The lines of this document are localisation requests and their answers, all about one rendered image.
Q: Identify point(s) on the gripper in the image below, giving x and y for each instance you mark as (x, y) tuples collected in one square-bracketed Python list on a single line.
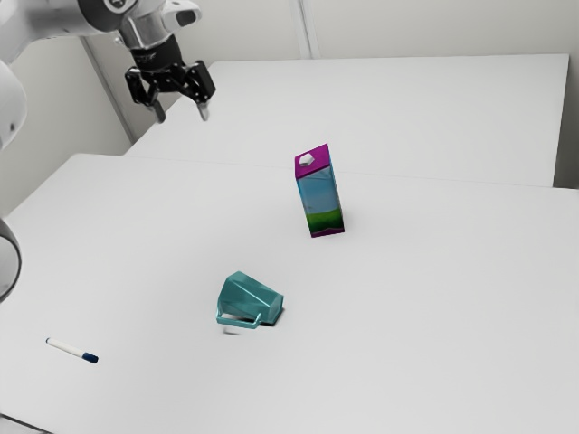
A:
[(156, 56)]

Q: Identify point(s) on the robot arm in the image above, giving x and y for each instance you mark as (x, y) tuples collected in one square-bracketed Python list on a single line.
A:
[(54, 18)]

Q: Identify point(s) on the teal faceted mug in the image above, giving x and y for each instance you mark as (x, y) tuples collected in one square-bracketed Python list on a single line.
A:
[(246, 299)]

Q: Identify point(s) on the purple topped drink carton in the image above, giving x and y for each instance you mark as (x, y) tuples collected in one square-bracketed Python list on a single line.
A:
[(319, 192)]

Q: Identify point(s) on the white pen with blue cap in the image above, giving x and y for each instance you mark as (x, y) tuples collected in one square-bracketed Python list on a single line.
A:
[(71, 350)]

